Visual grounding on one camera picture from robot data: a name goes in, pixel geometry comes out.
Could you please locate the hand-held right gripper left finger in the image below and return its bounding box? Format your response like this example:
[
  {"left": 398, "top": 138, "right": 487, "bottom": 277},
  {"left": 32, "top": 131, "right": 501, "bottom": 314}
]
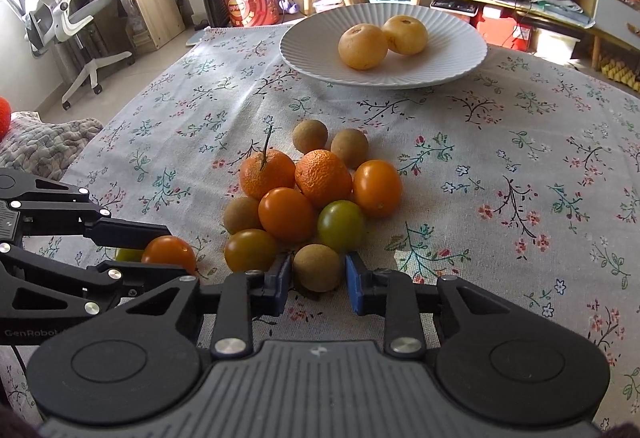
[{"left": 122, "top": 254, "right": 293, "bottom": 358}]

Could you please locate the white ribbed plate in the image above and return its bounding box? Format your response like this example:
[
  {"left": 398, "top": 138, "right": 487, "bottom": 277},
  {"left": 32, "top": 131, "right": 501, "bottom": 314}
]
[{"left": 279, "top": 3, "right": 488, "bottom": 90}]

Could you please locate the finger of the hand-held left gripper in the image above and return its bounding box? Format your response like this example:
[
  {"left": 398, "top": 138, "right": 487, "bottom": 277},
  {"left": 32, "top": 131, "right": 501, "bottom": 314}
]
[
  {"left": 0, "top": 168, "right": 173, "bottom": 250},
  {"left": 0, "top": 242, "right": 198, "bottom": 319}
]

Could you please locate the white office chair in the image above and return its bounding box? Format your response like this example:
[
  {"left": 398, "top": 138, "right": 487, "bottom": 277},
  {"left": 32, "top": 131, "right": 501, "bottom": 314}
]
[{"left": 0, "top": 0, "right": 136, "bottom": 111}]

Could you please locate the yellow egg crate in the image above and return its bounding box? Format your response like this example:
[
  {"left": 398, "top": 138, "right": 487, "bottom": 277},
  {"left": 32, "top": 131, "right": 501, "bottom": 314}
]
[{"left": 600, "top": 53, "right": 640, "bottom": 92}]

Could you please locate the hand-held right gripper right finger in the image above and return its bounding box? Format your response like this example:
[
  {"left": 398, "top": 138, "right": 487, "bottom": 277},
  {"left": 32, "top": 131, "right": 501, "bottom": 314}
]
[{"left": 344, "top": 251, "right": 596, "bottom": 358}]

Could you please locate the yellow round pear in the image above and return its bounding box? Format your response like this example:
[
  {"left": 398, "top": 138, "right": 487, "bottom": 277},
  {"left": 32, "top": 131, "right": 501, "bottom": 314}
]
[
  {"left": 338, "top": 23, "right": 389, "bottom": 70},
  {"left": 381, "top": 15, "right": 429, "bottom": 56}
]

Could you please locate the red box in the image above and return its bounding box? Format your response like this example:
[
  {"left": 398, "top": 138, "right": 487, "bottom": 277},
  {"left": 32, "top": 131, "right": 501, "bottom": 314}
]
[{"left": 475, "top": 8, "right": 533, "bottom": 50}]

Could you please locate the white storage box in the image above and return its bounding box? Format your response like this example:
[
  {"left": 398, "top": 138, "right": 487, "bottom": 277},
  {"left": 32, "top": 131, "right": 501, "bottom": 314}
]
[{"left": 532, "top": 26, "right": 581, "bottom": 64}]

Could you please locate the mandarin with stem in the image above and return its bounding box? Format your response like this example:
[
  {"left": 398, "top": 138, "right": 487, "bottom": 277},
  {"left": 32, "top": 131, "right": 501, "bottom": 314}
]
[{"left": 239, "top": 124, "right": 297, "bottom": 201}]

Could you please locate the black flat device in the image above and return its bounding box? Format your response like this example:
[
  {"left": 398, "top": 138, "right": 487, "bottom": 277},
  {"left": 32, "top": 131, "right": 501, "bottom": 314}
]
[{"left": 431, "top": 0, "right": 478, "bottom": 15}]

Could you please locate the green orange cherry tomato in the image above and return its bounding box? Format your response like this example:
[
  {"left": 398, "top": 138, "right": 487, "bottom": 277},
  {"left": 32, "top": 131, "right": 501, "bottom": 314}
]
[{"left": 223, "top": 229, "right": 279, "bottom": 274}]

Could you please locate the bumpy orange mandarin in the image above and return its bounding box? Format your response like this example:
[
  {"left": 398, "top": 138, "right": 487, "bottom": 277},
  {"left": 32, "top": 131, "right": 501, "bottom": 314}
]
[{"left": 294, "top": 149, "right": 353, "bottom": 210}]

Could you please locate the floral tablecloth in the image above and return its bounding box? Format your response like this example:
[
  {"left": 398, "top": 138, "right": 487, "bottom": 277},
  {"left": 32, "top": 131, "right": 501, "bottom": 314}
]
[{"left": 0, "top": 23, "right": 640, "bottom": 434}]

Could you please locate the grey cabinet drawer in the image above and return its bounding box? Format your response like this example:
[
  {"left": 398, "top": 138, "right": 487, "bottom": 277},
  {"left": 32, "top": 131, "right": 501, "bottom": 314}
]
[{"left": 595, "top": 0, "right": 640, "bottom": 36}]

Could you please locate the grey blanket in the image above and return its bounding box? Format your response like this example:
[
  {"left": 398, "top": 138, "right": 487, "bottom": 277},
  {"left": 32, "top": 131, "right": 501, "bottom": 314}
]
[{"left": 0, "top": 111, "right": 103, "bottom": 184}]

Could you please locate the black panel heater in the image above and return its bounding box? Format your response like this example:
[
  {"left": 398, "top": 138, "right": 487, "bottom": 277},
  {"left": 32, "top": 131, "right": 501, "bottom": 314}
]
[{"left": 200, "top": 0, "right": 232, "bottom": 28}]

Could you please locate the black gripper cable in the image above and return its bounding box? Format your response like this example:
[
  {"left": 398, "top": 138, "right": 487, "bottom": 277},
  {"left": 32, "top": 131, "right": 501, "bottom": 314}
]
[{"left": 12, "top": 345, "right": 31, "bottom": 394}]

